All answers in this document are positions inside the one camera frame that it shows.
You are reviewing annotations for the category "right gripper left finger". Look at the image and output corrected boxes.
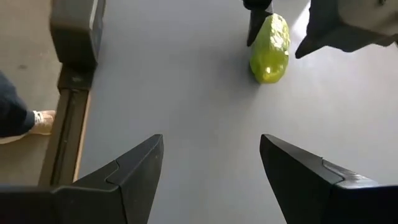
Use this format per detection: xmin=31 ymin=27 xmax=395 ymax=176
xmin=0 ymin=134 xmax=165 ymax=224

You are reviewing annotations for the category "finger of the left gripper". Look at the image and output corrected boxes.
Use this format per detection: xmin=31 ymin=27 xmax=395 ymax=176
xmin=295 ymin=0 xmax=398 ymax=59
xmin=242 ymin=0 xmax=274 ymax=47

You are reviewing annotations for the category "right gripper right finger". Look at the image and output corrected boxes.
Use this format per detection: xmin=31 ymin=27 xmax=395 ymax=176
xmin=259 ymin=134 xmax=398 ymax=224

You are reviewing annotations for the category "green plastic cucumber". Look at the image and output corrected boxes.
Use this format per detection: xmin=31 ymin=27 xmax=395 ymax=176
xmin=249 ymin=13 xmax=291 ymax=85

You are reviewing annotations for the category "dark grey table mat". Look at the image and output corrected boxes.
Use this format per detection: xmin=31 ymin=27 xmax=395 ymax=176
xmin=73 ymin=0 xmax=398 ymax=224

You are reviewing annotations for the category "person's shoe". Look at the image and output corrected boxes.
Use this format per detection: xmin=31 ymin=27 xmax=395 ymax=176
xmin=0 ymin=110 xmax=57 ymax=145

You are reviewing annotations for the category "person's leg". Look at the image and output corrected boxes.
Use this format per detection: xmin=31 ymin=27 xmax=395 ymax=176
xmin=0 ymin=70 xmax=37 ymax=146

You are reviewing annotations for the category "black aluminium table frame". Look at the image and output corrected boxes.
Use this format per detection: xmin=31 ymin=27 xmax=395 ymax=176
xmin=39 ymin=63 xmax=94 ymax=187

